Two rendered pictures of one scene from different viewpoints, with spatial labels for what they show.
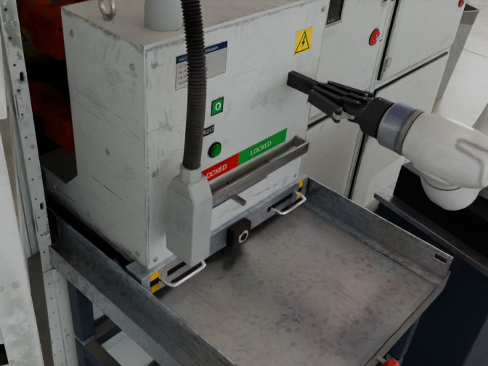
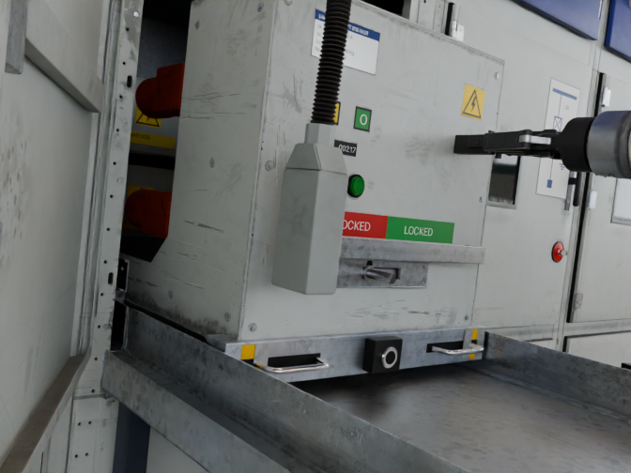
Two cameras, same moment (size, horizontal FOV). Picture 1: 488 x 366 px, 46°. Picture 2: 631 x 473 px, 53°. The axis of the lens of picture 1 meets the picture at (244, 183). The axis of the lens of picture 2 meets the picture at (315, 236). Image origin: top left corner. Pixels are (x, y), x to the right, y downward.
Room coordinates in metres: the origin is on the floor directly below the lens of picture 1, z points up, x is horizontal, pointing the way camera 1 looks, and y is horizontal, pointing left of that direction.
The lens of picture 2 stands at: (0.05, -0.06, 1.11)
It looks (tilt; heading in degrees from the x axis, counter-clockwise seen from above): 3 degrees down; 11
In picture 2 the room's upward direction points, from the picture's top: 6 degrees clockwise
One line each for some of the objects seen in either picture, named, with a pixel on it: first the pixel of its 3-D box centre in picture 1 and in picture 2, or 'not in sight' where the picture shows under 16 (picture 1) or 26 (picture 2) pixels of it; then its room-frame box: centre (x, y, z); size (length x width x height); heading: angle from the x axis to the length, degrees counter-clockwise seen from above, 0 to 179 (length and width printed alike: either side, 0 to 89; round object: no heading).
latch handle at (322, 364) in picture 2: (182, 270); (292, 364); (0.85, 0.11, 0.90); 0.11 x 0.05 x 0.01; 141
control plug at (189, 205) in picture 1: (187, 215); (309, 218); (0.79, 0.09, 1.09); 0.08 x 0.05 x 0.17; 51
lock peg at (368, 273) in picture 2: (234, 193); (378, 269); (0.96, 0.02, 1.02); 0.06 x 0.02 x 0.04; 51
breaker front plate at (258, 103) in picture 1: (242, 133); (392, 185); (0.99, 0.01, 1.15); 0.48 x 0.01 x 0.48; 141
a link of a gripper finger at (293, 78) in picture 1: (301, 83); (473, 144); (1.08, -0.10, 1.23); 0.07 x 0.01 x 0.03; 51
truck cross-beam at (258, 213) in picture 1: (227, 225); (365, 348); (1.00, 0.03, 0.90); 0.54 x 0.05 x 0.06; 141
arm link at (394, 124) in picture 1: (400, 128); (619, 144); (0.94, -0.28, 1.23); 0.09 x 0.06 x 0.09; 141
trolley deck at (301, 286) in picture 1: (252, 268); (402, 414); (0.95, -0.04, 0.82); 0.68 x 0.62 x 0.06; 51
